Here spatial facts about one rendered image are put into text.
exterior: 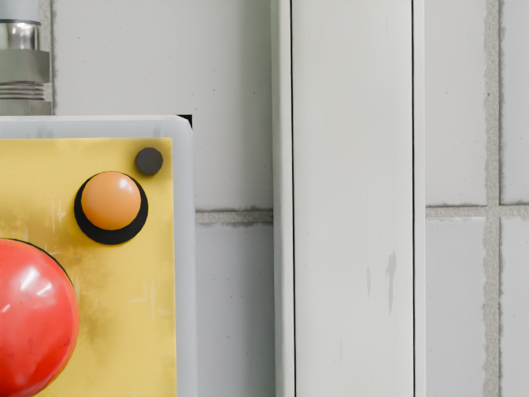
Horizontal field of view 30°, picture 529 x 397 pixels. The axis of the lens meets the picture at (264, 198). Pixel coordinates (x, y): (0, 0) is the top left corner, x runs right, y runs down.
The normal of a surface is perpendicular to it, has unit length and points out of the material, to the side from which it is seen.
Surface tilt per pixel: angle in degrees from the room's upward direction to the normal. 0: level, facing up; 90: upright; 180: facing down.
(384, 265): 90
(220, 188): 90
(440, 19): 90
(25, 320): 88
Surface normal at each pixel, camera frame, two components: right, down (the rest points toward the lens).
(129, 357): 0.14, 0.05
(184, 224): 0.51, 0.04
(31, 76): 0.93, 0.00
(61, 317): 0.69, -0.02
